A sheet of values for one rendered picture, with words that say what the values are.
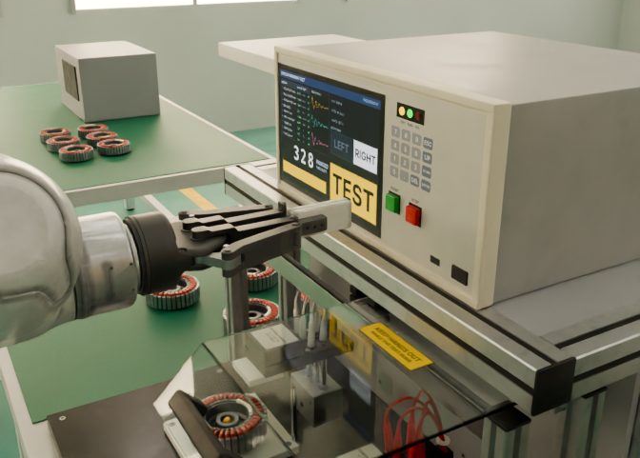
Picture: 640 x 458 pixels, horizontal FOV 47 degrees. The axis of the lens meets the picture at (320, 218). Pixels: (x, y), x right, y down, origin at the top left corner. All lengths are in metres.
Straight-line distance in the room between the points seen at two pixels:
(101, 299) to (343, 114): 0.38
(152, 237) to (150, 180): 1.69
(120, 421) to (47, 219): 0.77
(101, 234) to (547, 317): 0.42
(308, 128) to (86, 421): 0.57
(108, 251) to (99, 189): 1.67
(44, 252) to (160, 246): 0.23
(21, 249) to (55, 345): 1.02
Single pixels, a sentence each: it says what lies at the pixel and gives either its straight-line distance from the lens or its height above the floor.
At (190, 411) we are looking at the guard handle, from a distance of 0.68.
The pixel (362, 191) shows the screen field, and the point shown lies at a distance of 0.87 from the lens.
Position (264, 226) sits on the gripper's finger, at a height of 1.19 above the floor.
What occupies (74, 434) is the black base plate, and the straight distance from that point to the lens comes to 1.18.
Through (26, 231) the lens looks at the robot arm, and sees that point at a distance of 0.45.
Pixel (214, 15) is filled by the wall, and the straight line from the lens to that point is 5.75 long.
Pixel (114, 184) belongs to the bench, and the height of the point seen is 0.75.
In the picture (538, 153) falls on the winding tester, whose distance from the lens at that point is 0.73.
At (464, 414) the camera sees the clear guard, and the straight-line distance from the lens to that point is 0.68.
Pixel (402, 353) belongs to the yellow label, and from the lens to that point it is 0.75.
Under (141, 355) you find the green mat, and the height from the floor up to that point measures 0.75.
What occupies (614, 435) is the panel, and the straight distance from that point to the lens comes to 0.84.
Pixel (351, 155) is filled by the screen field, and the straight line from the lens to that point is 0.87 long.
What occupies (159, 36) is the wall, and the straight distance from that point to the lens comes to 5.61.
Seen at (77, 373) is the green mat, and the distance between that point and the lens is 1.36.
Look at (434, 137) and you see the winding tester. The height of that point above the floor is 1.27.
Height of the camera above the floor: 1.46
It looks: 21 degrees down
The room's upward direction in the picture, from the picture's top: straight up
